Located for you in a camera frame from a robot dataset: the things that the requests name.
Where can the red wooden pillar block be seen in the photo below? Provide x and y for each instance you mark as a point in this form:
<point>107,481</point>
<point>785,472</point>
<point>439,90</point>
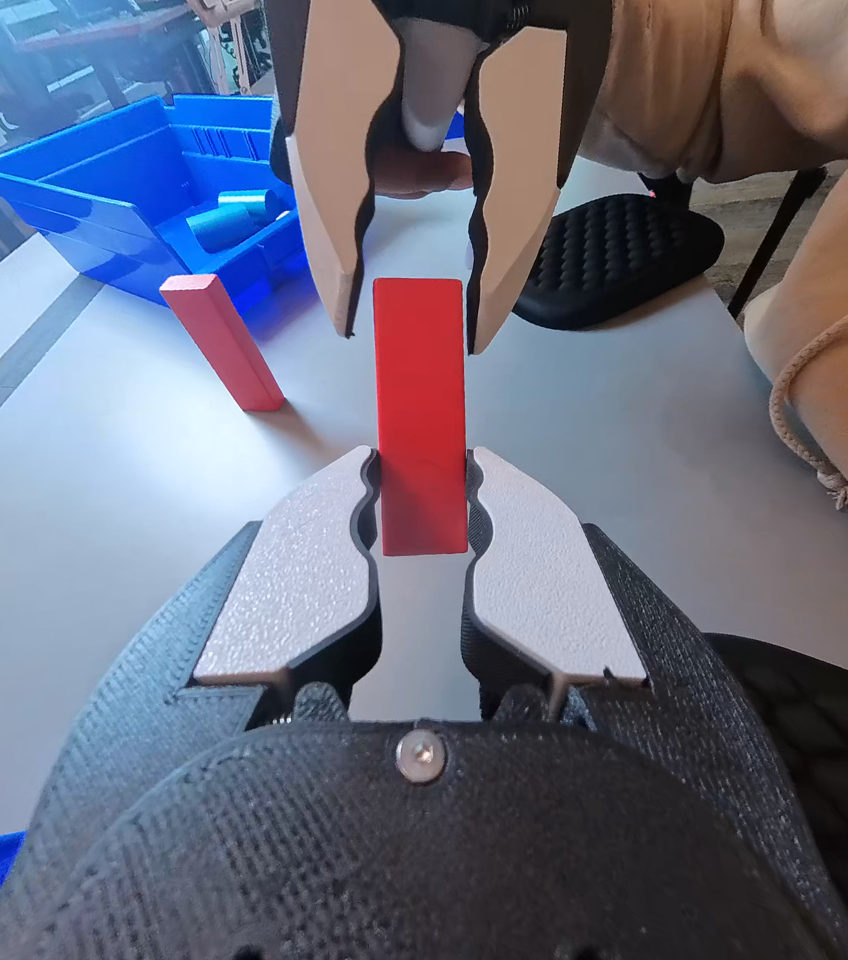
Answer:
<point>420,405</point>
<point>225,345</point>

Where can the person's torso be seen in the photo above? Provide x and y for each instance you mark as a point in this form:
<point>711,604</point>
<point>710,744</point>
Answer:
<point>843,300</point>

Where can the person's right hand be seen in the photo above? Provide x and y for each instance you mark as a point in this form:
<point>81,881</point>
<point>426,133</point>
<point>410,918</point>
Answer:
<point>424,172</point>

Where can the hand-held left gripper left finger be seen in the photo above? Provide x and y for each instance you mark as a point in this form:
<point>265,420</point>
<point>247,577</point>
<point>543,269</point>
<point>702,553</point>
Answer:
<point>296,592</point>

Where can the blue wooden cylinder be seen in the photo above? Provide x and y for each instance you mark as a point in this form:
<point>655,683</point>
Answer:
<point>248,202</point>
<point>221,229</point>

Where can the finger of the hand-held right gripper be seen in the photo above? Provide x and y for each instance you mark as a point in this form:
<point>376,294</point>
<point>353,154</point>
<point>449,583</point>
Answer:
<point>334,150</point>
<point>521,165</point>

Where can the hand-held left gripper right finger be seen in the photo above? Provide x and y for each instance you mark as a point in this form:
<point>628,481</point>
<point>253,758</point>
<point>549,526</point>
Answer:
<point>551,592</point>

